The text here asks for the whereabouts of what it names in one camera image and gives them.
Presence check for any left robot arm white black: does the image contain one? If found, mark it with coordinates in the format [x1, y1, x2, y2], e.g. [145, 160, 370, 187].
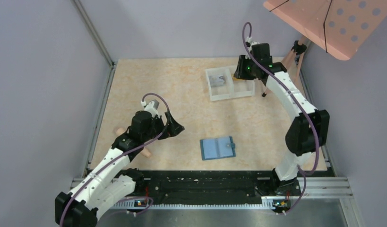
[55, 111, 185, 227]

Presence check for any aluminium frame post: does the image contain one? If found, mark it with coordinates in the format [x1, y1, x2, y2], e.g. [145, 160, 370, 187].
[70, 0, 115, 68]

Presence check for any pink perforated board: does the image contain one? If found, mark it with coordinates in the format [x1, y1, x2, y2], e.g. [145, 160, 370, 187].
[263, 0, 387, 61]

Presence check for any purple cable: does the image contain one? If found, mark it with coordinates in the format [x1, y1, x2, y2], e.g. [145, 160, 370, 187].
[241, 22, 321, 214]
[59, 92, 171, 227]

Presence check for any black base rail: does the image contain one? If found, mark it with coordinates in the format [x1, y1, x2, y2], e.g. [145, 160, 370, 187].
[86, 169, 335, 206]

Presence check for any white two-compartment tray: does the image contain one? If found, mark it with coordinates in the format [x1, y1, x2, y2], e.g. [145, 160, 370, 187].
[205, 65, 255, 101]

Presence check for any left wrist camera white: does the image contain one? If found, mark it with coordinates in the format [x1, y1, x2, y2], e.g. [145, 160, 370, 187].
[141, 99, 160, 118]

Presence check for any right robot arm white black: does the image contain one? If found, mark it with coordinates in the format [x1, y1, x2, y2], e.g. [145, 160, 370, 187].
[234, 41, 330, 188]

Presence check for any beige wooden peg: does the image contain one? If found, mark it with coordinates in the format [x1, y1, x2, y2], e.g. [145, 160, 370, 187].
[114, 127, 152, 158]

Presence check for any silver card in tray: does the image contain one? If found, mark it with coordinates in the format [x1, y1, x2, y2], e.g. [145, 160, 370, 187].
[208, 75, 226, 87]

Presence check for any pink tripod stand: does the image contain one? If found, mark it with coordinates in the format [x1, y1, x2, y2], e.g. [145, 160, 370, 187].
[281, 35, 308, 85]

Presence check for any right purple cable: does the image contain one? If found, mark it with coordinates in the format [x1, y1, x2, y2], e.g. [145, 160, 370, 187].
[241, 22, 321, 214]

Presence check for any grey slotted cable duct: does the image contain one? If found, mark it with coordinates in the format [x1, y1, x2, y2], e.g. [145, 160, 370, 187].
[112, 199, 291, 210]

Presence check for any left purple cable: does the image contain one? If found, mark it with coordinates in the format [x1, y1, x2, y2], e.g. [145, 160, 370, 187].
[59, 92, 171, 227]

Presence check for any teal card holder wallet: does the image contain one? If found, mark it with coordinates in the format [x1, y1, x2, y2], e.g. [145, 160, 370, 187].
[200, 136, 236, 161]

